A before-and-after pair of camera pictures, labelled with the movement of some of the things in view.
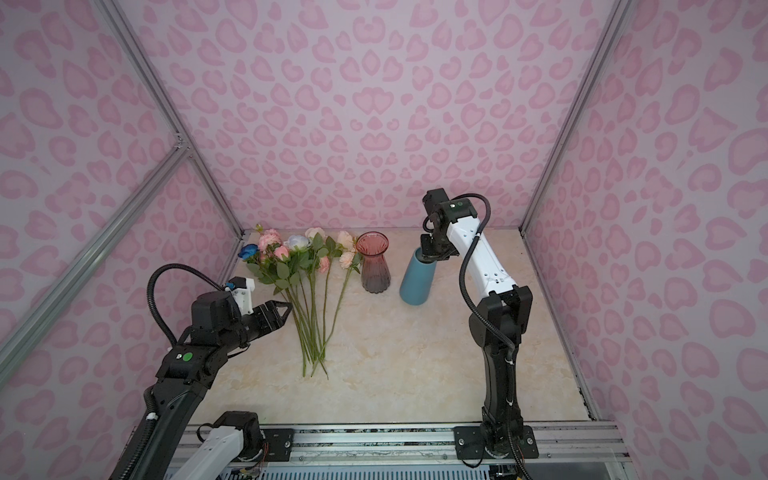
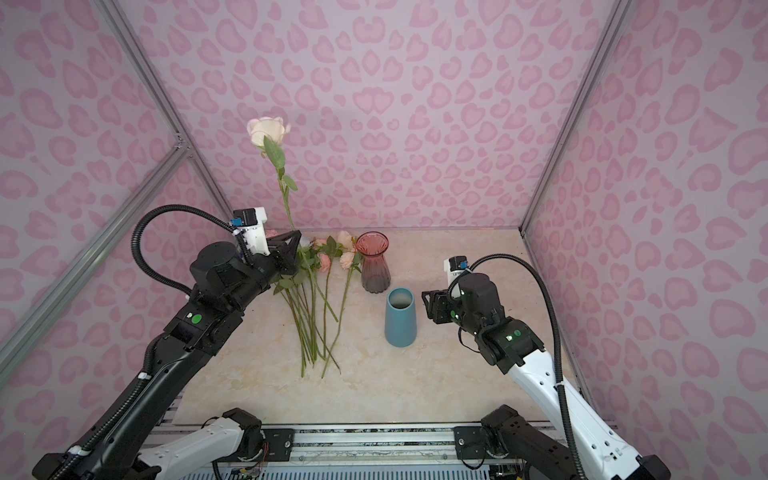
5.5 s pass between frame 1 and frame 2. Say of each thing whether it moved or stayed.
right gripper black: moved
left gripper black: moved
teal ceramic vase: moved
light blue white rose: moved
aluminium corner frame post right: stayed
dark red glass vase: stayed
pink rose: moved
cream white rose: moved
